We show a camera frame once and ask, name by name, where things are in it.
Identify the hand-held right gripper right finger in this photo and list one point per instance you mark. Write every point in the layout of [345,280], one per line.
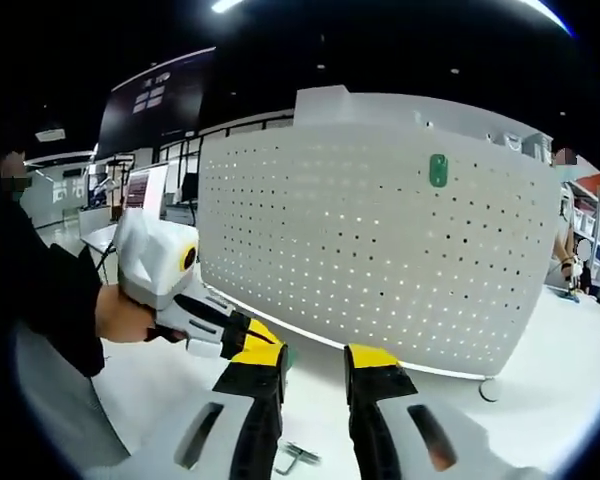
[375,410]

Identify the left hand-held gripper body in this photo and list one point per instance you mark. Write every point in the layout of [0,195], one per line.
[150,260]

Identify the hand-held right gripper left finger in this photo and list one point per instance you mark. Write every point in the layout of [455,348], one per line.
[260,400]

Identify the green hook assembly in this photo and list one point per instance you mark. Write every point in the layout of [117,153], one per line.
[304,451]
[438,171]

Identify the white perforated mounting plate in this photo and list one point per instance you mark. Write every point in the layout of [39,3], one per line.
[380,250]

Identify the person's left hand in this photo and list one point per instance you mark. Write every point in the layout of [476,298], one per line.
[122,320]

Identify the white notice board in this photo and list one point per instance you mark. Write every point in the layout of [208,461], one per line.
[142,187]

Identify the round grey disc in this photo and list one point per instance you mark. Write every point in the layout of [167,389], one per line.
[490,391]

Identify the person's black upper body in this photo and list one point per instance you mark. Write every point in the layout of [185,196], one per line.
[7,240]

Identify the white mesh office chair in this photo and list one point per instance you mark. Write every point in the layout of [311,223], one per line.
[65,400]

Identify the large dark wall screen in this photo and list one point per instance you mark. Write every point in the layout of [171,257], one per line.
[155,100]

